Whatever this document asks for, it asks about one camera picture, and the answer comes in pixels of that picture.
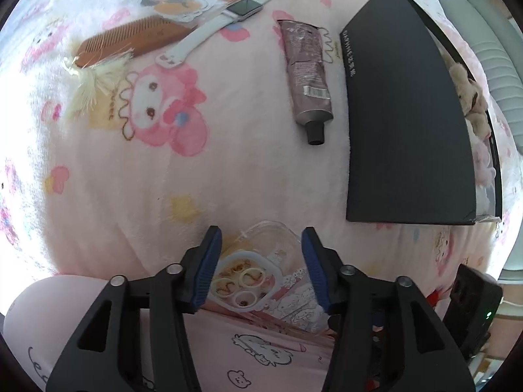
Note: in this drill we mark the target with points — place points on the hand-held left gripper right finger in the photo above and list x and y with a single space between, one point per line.
314 269

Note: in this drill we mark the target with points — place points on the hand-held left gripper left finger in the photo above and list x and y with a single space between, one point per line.
208 265

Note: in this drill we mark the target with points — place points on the clear phone case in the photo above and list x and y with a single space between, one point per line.
282 294

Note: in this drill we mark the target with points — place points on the black box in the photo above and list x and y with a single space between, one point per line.
400 110

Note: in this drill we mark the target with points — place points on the mauve hand cream tube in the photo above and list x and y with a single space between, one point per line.
306 73

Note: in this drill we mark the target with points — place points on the white smartwatch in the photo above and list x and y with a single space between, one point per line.
243 9

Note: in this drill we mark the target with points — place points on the pink printed blanket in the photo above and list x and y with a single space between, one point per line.
245 163

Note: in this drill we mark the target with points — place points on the pink plush toy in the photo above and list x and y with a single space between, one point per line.
484 163

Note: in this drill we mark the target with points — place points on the brown plush toy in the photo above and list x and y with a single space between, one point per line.
470 90

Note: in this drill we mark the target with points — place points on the wooden comb with tassel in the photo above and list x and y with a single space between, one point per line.
130 39

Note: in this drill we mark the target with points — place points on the grey ribbed sofa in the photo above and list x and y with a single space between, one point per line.
490 49

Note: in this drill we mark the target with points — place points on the illustrated sticker card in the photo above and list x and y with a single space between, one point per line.
175 2

